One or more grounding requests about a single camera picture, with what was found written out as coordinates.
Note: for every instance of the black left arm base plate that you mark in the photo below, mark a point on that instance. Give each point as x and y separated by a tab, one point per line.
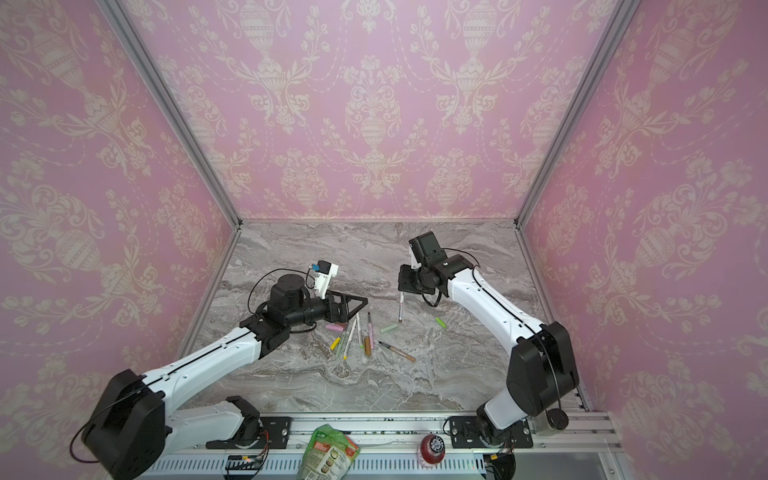
270	431

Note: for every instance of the white green pen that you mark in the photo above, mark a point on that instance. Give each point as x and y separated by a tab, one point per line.
360	335

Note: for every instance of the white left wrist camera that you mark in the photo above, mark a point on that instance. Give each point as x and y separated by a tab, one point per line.
324	272

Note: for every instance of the aluminium left corner post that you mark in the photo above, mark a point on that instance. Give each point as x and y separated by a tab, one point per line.
117	17

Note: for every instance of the white pen yellow tip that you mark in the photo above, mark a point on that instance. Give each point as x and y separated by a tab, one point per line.
350	339

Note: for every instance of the red emergency stop button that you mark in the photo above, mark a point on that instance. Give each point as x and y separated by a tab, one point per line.
431	451

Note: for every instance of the aluminium front rail frame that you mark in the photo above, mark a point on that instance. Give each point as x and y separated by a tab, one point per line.
589	448

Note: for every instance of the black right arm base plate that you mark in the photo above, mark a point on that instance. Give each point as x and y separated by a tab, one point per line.
471	432

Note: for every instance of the green snack bag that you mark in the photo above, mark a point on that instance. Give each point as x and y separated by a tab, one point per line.
329	455

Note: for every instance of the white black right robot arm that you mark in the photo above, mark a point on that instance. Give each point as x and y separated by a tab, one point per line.
541	362

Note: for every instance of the aluminium right corner post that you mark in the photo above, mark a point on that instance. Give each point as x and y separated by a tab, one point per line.
616	27

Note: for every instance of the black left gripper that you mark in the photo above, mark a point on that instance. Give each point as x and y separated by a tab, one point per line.
343	315

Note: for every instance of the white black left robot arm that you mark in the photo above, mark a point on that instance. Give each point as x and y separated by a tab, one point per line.
140	418

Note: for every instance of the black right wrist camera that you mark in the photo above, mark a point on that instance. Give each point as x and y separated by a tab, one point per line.
426	251

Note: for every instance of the aluminium corner post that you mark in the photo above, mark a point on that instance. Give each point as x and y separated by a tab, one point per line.
117	17
616	27

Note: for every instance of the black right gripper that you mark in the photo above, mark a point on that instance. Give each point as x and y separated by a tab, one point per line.
405	280

